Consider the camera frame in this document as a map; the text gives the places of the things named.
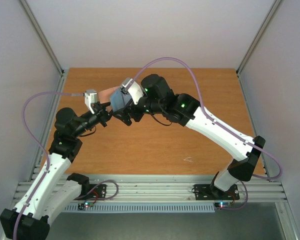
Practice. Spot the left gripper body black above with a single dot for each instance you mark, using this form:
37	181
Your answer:
100	114

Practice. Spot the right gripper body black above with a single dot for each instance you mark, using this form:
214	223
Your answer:
129	113

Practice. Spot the pink card holder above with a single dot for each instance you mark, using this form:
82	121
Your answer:
115	97

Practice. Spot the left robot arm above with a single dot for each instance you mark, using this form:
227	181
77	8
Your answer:
32	217

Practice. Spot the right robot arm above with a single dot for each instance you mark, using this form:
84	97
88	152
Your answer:
131	101

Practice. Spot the left circuit board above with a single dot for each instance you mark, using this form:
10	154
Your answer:
84	205

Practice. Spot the circuit board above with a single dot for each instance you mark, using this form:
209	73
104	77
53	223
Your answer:
223	205
84	205

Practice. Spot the right circuit board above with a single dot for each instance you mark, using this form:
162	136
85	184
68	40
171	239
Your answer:
223	205

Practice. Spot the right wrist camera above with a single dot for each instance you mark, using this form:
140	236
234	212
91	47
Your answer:
129	86

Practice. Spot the aluminium rail frame front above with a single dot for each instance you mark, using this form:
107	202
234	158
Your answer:
142	188

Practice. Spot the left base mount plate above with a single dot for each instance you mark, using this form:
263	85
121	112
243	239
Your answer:
98	192

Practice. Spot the base mount plate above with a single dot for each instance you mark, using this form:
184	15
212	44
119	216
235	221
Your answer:
202	192
98	192

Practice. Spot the grey slotted cable duct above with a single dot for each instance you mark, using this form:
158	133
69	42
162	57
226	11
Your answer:
163	207

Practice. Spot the left aluminium corner post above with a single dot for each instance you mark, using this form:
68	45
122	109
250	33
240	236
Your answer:
42	37

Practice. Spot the aluminium corner post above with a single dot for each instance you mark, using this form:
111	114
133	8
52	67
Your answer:
42	37
275	6

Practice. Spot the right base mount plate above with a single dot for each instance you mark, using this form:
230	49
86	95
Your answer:
202	192

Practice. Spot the right aluminium corner post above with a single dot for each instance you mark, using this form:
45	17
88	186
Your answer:
275	6

